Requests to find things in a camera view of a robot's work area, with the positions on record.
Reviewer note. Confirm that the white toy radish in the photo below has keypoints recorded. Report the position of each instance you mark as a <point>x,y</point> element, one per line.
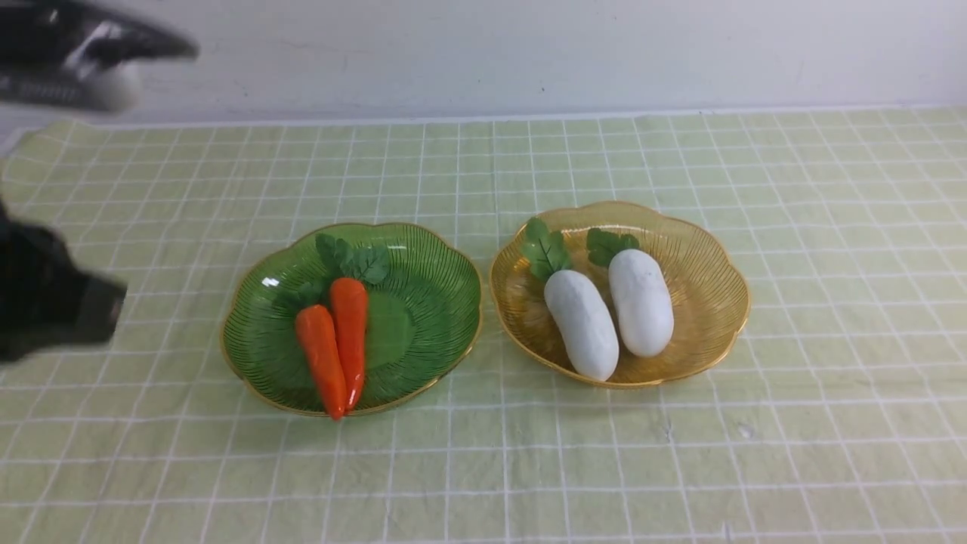
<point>641,298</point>
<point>574,302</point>

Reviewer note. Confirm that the green ribbed plastic plate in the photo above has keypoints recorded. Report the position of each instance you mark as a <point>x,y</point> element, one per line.
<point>424,318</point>

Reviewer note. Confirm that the orange toy carrot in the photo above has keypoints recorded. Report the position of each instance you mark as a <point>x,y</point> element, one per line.
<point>355,269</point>
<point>315,331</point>

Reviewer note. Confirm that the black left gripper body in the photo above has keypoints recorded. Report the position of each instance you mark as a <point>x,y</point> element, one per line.
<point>47,300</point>

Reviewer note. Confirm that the green checked tablecloth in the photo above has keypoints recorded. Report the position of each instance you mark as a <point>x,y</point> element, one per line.
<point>838,417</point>

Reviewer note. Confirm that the amber ribbed plastic plate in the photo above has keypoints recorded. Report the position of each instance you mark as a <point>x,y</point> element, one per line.
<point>709,295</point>

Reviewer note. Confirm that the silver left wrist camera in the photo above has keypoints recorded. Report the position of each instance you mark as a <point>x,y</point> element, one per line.
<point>81,55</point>

